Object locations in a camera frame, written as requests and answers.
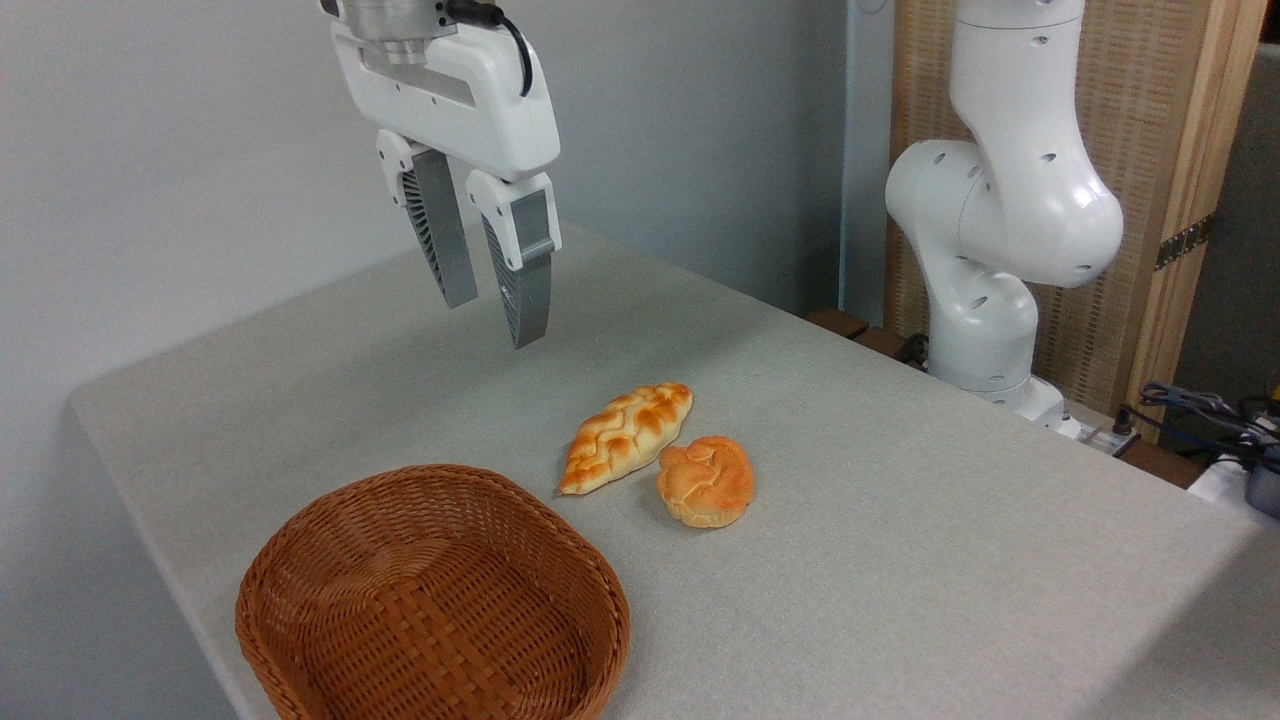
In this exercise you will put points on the small brown wooden block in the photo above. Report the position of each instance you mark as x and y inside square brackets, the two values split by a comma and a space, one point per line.
[838, 322]

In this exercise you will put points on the long brown wooden block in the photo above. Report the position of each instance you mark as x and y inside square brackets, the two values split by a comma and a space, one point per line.
[885, 343]

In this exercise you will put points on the round knotted bread roll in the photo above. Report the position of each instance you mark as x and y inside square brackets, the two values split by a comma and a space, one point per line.
[706, 482]

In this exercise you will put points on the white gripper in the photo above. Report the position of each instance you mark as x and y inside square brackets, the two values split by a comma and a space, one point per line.
[480, 105]

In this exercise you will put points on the white power strip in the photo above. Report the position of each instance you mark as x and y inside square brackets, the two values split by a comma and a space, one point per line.
[1100, 436]

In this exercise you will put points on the long braided bread loaf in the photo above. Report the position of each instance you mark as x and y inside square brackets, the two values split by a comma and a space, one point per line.
[628, 435]

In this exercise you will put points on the grey blue box device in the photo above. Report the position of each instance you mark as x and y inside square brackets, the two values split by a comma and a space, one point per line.
[1264, 488]

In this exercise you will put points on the wooden rattan screen panel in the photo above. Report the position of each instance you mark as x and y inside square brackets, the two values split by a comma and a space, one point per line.
[1150, 110]

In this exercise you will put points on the small black plug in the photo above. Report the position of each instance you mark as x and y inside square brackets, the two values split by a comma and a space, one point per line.
[915, 350]

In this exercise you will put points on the brass hinge on screen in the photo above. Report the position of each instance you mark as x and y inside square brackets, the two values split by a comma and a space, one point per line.
[1185, 241]

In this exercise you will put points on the brown woven wicker basket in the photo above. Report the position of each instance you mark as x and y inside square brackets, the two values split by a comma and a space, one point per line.
[430, 600]

